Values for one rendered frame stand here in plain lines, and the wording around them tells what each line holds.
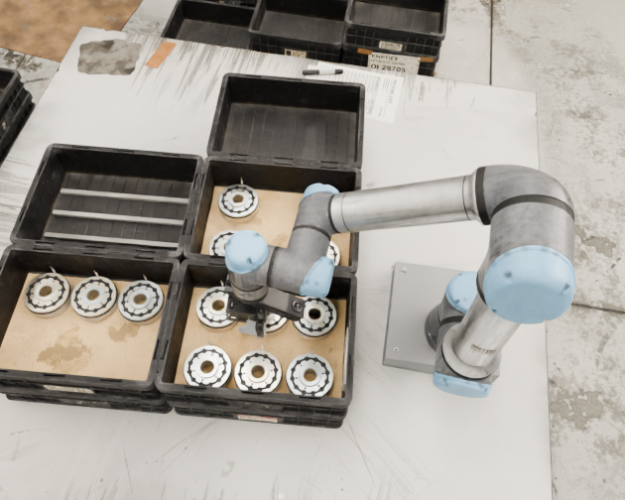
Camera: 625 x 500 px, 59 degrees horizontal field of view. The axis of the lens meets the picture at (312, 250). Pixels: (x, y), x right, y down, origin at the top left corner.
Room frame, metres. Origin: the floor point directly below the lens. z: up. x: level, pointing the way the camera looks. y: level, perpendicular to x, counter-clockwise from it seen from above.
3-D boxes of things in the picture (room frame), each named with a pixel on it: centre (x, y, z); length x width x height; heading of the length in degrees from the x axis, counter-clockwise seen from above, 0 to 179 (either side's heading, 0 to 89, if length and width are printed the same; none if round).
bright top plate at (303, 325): (0.51, -0.01, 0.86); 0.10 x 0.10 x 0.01
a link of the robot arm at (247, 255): (0.48, 0.11, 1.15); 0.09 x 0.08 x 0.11; 80
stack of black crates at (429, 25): (2.00, -0.29, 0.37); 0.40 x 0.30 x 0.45; 83
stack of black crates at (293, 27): (2.05, 0.11, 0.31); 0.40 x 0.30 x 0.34; 83
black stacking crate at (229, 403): (0.45, 0.10, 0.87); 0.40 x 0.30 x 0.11; 89
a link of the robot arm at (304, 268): (0.48, 0.01, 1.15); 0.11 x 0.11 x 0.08; 80
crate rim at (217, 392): (0.45, 0.10, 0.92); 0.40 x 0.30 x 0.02; 89
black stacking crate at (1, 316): (0.45, 0.50, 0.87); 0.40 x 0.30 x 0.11; 89
